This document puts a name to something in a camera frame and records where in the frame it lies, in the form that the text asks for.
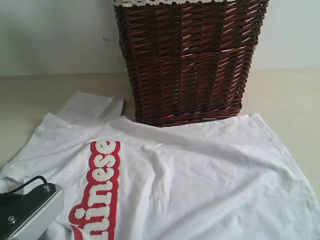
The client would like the white t-shirt red logo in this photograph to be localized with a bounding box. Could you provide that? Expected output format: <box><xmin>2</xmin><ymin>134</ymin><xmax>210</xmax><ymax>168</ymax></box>
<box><xmin>0</xmin><ymin>92</ymin><xmax>320</xmax><ymax>240</ymax></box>

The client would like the dark red wicker basket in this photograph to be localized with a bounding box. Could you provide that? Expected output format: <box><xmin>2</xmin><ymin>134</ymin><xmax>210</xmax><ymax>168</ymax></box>
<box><xmin>114</xmin><ymin>0</ymin><xmax>269</xmax><ymax>127</ymax></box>

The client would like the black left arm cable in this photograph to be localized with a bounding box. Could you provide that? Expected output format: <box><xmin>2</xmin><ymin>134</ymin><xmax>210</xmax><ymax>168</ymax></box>
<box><xmin>7</xmin><ymin>175</ymin><xmax>48</xmax><ymax>193</ymax></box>

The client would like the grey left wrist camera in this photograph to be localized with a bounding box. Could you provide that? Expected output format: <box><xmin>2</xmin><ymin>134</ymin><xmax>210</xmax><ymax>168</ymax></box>
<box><xmin>0</xmin><ymin>183</ymin><xmax>64</xmax><ymax>240</ymax></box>

